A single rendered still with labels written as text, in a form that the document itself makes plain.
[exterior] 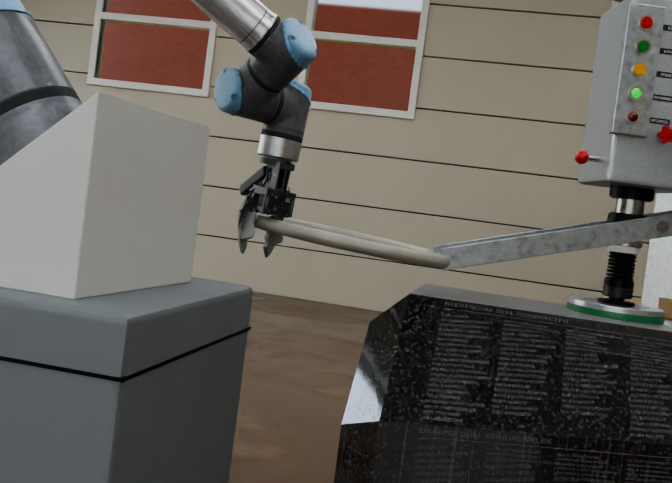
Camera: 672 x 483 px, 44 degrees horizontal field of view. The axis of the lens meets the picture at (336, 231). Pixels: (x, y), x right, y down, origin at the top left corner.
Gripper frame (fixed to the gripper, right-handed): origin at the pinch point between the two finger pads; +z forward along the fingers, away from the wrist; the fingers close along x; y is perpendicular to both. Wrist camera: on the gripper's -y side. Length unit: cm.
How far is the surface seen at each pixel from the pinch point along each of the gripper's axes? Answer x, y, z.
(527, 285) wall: 489, -388, 31
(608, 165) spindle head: 63, 36, -34
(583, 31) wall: 488, -388, -209
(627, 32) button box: 59, 36, -63
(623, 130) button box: 63, 38, -42
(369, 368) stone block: 21.2, 21.8, 19.0
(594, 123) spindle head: 69, 24, -45
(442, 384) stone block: 28.4, 37.1, 17.3
